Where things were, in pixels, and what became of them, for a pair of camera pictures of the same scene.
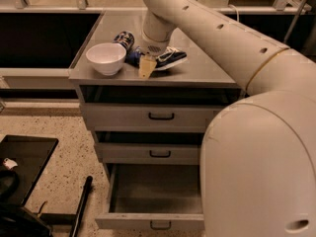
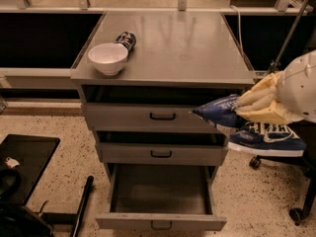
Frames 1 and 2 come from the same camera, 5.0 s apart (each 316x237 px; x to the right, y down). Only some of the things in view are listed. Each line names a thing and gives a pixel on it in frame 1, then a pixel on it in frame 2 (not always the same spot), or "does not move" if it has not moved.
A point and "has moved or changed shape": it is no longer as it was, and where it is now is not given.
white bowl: [107, 57] does not move
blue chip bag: [166, 58] has moved or changed shape
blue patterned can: [125, 39] does not move
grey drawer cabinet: [149, 109] does not move
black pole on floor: [81, 205] does not move
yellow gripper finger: [147, 64] -> [264, 90]
